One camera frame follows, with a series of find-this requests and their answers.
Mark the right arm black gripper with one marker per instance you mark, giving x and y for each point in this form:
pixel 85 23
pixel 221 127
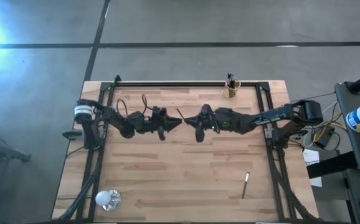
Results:
pixel 207 121

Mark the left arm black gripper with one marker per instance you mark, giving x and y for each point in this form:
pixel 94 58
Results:
pixel 159 123

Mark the pen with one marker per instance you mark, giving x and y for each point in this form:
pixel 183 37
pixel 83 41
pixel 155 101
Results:
pixel 245 185
pixel 180 114

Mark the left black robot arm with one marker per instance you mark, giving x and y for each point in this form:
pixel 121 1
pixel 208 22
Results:
pixel 117 119

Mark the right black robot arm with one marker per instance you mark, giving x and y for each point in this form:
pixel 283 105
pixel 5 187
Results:
pixel 276 116

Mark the white round bulb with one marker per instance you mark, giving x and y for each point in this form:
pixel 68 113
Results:
pixel 102 198

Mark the white paper sheet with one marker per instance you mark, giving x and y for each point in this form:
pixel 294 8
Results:
pixel 310 157
pixel 316 182

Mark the black controller box with lights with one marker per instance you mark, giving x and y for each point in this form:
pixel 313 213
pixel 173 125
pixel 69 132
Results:
pixel 323 140

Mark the black flat bar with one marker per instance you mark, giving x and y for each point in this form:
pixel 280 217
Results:
pixel 329 166

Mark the dark grey cart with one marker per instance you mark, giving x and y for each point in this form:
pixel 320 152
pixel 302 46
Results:
pixel 351 140

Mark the black aluminium rig frame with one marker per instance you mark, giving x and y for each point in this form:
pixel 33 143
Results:
pixel 183 84

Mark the black base bracket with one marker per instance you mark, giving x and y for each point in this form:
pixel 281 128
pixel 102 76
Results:
pixel 72 134

